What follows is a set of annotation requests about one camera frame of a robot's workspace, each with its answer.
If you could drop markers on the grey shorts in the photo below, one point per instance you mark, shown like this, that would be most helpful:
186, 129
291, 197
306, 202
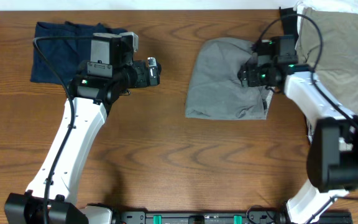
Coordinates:
215, 92

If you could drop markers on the folded navy blue garment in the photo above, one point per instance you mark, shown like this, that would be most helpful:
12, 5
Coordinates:
64, 55

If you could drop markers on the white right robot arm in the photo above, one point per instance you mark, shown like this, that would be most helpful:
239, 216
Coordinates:
332, 162

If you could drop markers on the khaki shorts on pile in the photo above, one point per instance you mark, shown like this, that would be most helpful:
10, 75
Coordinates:
340, 77

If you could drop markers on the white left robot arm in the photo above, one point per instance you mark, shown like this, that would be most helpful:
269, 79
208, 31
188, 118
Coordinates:
52, 194

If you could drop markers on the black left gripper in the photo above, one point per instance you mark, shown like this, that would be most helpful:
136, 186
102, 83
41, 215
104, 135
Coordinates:
142, 81

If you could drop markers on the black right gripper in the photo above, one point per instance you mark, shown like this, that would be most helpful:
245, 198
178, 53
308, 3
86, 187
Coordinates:
248, 76

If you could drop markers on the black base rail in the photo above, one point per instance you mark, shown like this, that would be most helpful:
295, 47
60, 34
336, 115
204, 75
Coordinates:
257, 217

